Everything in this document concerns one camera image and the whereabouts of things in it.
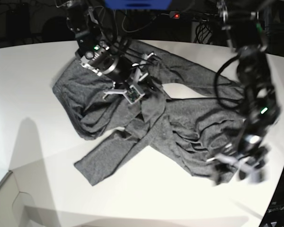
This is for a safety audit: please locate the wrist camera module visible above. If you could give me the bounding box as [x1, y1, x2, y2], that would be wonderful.
[239, 168, 266, 184]
[124, 85, 145, 105]

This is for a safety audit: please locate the white looped cable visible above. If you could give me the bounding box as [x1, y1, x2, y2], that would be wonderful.
[108, 5, 157, 37]

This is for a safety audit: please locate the grey long-sleeve t-shirt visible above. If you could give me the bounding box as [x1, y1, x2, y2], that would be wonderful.
[53, 41, 244, 185]

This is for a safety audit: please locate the black power strip red switch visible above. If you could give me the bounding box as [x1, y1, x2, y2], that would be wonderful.
[169, 11, 220, 22]

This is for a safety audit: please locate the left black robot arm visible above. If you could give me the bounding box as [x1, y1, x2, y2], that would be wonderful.
[212, 0, 281, 184]

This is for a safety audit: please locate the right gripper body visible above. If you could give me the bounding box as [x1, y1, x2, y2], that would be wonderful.
[102, 52, 155, 99]

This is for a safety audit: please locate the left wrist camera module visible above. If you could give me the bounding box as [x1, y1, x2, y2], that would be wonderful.
[239, 168, 266, 184]

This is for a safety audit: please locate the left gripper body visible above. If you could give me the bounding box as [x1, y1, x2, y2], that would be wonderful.
[207, 143, 269, 174]

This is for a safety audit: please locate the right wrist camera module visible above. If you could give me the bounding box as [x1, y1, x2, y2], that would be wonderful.
[124, 85, 145, 105]

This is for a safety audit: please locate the blue plastic panel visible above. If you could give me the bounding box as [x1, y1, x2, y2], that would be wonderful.
[105, 0, 172, 10]

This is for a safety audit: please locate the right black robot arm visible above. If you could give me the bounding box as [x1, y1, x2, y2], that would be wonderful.
[55, 0, 157, 104]

